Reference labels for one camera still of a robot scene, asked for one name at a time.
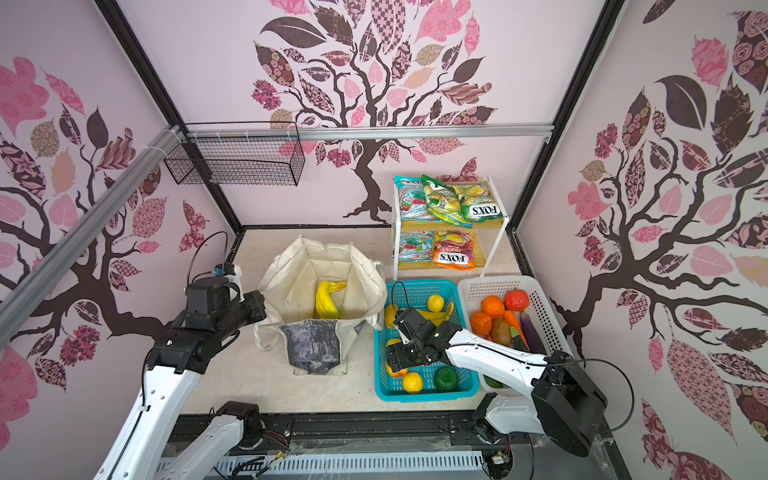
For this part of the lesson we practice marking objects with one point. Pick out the black front rail base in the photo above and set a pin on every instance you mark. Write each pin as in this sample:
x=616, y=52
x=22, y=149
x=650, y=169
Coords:
x=239, y=442

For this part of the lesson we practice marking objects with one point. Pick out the cream canvas grocery bag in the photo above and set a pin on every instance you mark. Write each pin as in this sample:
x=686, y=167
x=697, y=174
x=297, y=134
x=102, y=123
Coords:
x=316, y=346

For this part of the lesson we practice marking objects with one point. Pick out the wrinkled yellow mango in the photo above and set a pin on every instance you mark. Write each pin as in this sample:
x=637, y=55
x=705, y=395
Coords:
x=390, y=315

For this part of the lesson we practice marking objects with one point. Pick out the yellow green Fox's bag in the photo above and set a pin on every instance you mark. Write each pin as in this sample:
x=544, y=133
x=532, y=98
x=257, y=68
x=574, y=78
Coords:
x=477, y=203

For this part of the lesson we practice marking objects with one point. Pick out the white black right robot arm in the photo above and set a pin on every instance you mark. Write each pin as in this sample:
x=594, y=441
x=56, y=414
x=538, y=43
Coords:
x=554, y=395

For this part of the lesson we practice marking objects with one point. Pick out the black wire wall basket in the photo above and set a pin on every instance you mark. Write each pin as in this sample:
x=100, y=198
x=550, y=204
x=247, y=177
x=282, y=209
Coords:
x=265, y=153

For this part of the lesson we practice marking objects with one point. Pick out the brown potato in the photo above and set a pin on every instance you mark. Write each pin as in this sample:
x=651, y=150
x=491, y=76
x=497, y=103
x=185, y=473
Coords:
x=500, y=332

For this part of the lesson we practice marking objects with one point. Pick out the dark purple eggplant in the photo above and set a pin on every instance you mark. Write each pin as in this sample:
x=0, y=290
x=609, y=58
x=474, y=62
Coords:
x=532, y=338

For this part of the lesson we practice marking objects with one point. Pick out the white wood two-tier shelf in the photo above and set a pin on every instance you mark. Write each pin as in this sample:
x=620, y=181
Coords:
x=483, y=257

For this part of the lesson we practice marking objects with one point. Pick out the white plastic basket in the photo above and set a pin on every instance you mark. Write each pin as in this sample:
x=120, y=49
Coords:
x=466, y=296

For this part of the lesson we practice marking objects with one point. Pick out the orange Fox's candy bag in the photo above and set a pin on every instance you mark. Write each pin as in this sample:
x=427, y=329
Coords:
x=453, y=250

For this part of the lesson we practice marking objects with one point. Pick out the green candy bag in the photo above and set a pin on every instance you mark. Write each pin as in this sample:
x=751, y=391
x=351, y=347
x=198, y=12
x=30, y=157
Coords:
x=443, y=202

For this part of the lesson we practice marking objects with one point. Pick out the teal plastic basket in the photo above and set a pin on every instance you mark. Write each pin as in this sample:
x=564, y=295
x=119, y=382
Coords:
x=414, y=293

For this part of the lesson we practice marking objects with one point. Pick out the yellow banana pair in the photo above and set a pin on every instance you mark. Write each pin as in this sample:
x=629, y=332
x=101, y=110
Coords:
x=437, y=318

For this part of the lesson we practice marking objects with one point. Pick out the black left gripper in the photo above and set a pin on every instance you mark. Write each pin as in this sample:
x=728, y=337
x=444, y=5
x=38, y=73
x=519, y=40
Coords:
x=254, y=301

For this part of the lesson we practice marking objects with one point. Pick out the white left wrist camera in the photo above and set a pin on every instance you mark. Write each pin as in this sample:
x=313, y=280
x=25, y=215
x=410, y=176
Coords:
x=233, y=275

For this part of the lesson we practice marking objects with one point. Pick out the yellow lemon top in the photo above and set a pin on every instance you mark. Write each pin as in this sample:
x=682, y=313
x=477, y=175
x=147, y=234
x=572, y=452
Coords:
x=435, y=303

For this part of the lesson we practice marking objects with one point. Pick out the teal striped candy bag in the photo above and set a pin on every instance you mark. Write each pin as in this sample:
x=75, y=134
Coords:
x=412, y=199

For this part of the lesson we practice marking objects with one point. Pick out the yellow lemon bottom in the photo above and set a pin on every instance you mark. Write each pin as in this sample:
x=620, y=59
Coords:
x=413, y=383

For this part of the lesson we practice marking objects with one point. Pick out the yellow orange apple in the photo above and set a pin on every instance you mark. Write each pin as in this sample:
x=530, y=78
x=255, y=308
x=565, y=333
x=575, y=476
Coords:
x=396, y=374

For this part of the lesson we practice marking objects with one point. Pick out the silver aluminium rail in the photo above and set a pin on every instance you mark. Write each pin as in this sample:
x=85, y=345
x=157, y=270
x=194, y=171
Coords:
x=24, y=299

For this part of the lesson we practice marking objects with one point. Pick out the red tomato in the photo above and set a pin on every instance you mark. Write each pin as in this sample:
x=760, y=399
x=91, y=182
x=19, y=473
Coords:
x=516, y=300

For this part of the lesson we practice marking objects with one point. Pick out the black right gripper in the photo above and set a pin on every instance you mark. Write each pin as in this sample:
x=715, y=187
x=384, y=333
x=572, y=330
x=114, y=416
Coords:
x=397, y=358

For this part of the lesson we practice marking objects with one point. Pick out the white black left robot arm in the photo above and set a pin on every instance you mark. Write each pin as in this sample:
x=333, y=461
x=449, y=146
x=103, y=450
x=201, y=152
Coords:
x=171, y=371

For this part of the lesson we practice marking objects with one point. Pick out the green cucumber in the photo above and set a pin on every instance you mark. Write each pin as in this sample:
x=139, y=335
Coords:
x=493, y=383

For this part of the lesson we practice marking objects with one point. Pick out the green avocado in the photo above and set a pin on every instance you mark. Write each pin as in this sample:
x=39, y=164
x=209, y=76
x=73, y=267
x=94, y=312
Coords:
x=446, y=380

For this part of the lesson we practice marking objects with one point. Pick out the orange carrot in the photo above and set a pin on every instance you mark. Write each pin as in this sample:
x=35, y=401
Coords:
x=518, y=340

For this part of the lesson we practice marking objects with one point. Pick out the orange tangerine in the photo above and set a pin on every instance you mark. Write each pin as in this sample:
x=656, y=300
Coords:
x=481, y=323
x=493, y=306

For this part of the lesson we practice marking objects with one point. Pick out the lower teal candy bag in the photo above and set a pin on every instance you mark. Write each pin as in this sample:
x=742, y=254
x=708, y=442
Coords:
x=415, y=247

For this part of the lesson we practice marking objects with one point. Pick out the yellow banana bunch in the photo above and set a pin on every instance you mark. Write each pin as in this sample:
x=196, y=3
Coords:
x=324, y=304

